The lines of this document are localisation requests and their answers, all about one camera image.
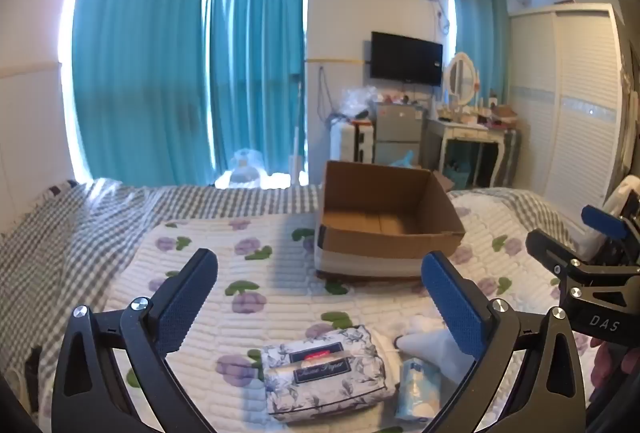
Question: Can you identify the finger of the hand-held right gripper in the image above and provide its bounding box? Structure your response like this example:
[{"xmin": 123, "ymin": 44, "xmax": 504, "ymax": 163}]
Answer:
[
  {"xmin": 525, "ymin": 228, "xmax": 598, "ymax": 280},
  {"xmin": 581, "ymin": 205, "xmax": 640, "ymax": 240}
]

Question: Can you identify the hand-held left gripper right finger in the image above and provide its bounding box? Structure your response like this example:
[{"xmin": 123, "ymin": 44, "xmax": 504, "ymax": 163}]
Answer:
[{"xmin": 421, "ymin": 251, "xmax": 586, "ymax": 433}]

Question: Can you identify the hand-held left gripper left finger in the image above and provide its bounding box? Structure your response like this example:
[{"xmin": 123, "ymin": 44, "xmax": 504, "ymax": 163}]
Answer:
[{"xmin": 51, "ymin": 248, "xmax": 219, "ymax": 433}]

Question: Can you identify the brown cardboard box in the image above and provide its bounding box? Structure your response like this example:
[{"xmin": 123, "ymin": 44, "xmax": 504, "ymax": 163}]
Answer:
[{"xmin": 314, "ymin": 160, "xmax": 467, "ymax": 285}]

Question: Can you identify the light blue tissue packet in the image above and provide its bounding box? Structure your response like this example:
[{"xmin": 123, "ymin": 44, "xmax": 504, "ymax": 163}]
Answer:
[{"xmin": 394, "ymin": 357, "xmax": 444, "ymax": 422}]

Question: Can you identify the floral tissue pack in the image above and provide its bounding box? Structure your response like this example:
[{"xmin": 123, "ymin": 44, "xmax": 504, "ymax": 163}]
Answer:
[{"xmin": 260, "ymin": 325, "xmax": 389, "ymax": 424}]

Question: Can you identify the person's right hand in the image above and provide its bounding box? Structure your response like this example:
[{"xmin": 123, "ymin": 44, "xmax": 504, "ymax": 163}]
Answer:
[{"xmin": 590, "ymin": 337, "xmax": 640, "ymax": 396}]

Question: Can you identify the white quilt with purple flowers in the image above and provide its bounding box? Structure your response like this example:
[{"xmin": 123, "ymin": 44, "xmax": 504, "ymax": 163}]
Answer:
[{"xmin": 102, "ymin": 190, "xmax": 601, "ymax": 433}]

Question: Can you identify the white louvred wardrobe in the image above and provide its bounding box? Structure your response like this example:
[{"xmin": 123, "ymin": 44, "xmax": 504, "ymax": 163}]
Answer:
[{"xmin": 508, "ymin": 3, "xmax": 632, "ymax": 214}]

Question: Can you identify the grey checked bed sheet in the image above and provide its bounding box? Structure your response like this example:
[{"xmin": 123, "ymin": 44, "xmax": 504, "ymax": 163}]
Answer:
[{"xmin": 0, "ymin": 178, "xmax": 581, "ymax": 416}]

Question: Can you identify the white dressing table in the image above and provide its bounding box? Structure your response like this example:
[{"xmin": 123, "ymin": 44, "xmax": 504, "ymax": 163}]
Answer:
[{"xmin": 425, "ymin": 117, "xmax": 519, "ymax": 190}]

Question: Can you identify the blue plastic bag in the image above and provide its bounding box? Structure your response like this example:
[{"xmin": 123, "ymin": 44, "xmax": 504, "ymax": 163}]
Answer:
[{"xmin": 389, "ymin": 150, "xmax": 419, "ymax": 169}]

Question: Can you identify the clear water jug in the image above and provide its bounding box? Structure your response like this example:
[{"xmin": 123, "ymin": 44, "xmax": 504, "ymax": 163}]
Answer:
[{"xmin": 229, "ymin": 148, "xmax": 264, "ymax": 189}]

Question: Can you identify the clutter of cosmetics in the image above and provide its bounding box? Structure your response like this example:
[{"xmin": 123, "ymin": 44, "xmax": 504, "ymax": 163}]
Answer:
[{"xmin": 437, "ymin": 99, "xmax": 519, "ymax": 129}]

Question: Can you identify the dark object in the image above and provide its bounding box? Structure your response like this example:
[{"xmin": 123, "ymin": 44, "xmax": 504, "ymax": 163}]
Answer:
[{"xmin": 25, "ymin": 345, "xmax": 44, "ymax": 414}]

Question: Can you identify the grey mini fridge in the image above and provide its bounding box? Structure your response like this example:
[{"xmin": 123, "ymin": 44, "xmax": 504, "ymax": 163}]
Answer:
[{"xmin": 375, "ymin": 102, "xmax": 426, "ymax": 166}]

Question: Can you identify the white suitcase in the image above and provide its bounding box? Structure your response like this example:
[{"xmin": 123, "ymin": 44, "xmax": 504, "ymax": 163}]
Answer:
[{"xmin": 329, "ymin": 120, "xmax": 376, "ymax": 164}]

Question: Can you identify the oval white vanity mirror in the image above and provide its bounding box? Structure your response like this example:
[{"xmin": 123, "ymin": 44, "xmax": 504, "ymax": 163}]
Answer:
[{"xmin": 442, "ymin": 51, "xmax": 479, "ymax": 110}]

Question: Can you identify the white mop pole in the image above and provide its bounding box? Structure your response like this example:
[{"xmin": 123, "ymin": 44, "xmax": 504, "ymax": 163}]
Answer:
[{"xmin": 292, "ymin": 73, "xmax": 306, "ymax": 186}]

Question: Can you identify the clear plastic bag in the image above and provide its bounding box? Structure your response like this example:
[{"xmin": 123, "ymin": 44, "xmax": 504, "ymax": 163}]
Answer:
[{"xmin": 340, "ymin": 85, "xmax": 384, "ymax": 119}]

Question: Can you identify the pale teal curtain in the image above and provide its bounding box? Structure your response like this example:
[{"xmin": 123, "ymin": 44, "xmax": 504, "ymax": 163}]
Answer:
[{"xmin": 445, "ymin": 0, "xmax": 511, "ymax": 108}]

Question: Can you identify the wide teal curtain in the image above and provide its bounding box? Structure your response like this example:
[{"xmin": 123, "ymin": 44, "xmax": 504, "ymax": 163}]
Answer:
[{"xmin": 72, "ymin": 0, "xmax": 209, "ymax": 186}]

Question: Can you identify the narrow teal curtain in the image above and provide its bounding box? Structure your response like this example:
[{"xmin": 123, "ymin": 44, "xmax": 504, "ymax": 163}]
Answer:
[{"xmin": 205, "ymin": 0, "xmax": 306, "ymax": 176}]

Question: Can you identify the black wall television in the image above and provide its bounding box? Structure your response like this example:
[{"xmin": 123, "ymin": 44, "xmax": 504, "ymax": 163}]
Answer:
[{"xmin": 370, "ymin": 31, "xmax": 444, "ymax": 88}]

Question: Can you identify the hanging dark cable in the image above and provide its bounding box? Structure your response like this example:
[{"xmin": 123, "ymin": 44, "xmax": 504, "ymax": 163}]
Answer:
[{"xmin": 319, "ymin": 65, "xmax": 334, "ymax": 120}]

